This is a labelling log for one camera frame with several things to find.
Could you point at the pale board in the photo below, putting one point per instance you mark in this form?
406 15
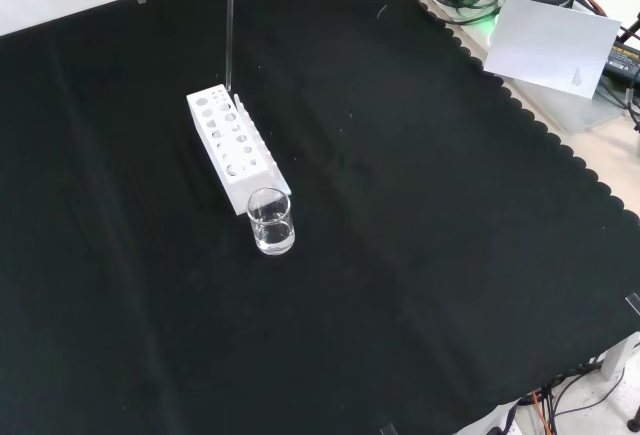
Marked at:
550 45

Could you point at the clear glass beaker with water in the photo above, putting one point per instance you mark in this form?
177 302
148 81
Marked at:
272 235

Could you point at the black power adapter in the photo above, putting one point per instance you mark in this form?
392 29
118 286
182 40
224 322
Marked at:
625 60

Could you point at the black bench cloth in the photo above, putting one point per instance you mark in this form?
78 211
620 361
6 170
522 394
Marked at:
400 205

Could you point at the white test tube rack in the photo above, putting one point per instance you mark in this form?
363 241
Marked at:
240 175

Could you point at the white table leg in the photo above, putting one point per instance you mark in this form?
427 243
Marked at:
620 355

